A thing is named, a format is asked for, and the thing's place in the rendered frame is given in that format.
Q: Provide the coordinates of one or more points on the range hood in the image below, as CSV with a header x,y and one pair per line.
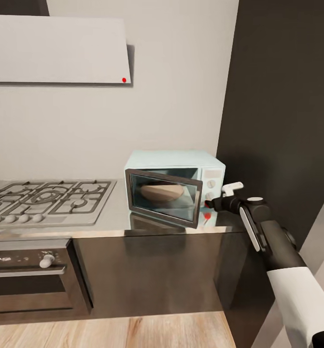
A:
x,y
37,47

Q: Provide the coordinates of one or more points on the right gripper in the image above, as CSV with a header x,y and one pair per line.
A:
x,y
221,203

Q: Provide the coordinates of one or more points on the fridge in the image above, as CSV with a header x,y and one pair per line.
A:
x,y
272,141

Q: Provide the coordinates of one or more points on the burner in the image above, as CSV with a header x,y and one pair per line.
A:
x,y
53,203

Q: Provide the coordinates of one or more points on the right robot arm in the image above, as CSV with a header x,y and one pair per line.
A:
x,y
299,296

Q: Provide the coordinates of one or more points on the microwave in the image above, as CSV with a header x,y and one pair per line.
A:
x,y
172,185

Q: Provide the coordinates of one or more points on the oven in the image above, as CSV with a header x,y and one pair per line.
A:
x,y
42,279

